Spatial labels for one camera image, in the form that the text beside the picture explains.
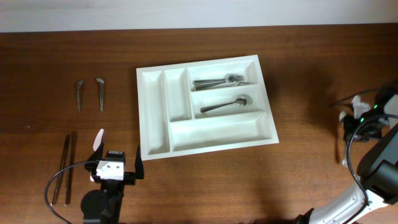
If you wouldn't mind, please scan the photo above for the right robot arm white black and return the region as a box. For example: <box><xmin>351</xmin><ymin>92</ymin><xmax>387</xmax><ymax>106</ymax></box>
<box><xmin>294</xmin><ymin>81</ymin><xmax>397</xmax><ymax>224</ymax></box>

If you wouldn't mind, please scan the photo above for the white plastic cutlery tray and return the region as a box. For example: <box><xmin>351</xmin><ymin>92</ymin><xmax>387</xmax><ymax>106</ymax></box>
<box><xmin>136</xmin><ymin>55</ymin><xmax>279</xmax><ymax>161</ymax></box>

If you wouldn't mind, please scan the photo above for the small metal spoon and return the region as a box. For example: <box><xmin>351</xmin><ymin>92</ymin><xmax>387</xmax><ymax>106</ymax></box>
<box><xmin>96</xmin><ymin>77</ymin><xmax>104</xmax><ymax>112</ymax></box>
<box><xmin>75</xmin><ymin>80</ymin><xmax>84</xmax><ymax>113</ymax></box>

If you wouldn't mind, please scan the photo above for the dark chopstick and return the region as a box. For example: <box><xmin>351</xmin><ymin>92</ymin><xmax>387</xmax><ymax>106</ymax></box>
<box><xmin>50</xmin><ymin>134</ymin><xmax>71</xmax><ymax>206</ymax></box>
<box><xmin>65</xmin><ymin>132</ymin><xmax>77</xmax><ymax>207</ymax></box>

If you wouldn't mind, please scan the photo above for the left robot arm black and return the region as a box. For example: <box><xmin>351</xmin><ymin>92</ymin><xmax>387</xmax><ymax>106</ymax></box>
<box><xmin>80</xmin><ymin>143</ymin><xmax>144</xmax><ymax>224</ymax></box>

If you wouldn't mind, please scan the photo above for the metal fork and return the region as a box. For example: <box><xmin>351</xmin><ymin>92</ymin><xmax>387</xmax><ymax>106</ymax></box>
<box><xmin>193</xmin><ymin>74</ymin><xmax>245</xmax><ymax>85</ymax></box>
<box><xmin>193</xmin><ymin>82</ymin><xmax>250</xmax><ymax>91</ymax></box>
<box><xmin>192</xmin><ymin>77</ymin><xmax>246</xmax><ymax>89</ymax></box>

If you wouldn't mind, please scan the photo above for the metal fork in tray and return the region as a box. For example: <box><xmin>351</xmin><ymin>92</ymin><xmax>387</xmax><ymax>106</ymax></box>
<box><xmin>193</xmin><ymin>82</ymin><xmax>250</xmax><ymax>91</ymax></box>

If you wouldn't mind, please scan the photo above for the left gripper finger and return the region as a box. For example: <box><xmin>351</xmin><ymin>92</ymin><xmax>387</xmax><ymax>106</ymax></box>
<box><xmin>88</xmin><ymin>142</ymin><xmax>104</xmax><ymax>161</ymax></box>
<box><xmin>134</xmin><ymin>145</ymin><xmax>144</xmax><ymax>179</ymax></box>

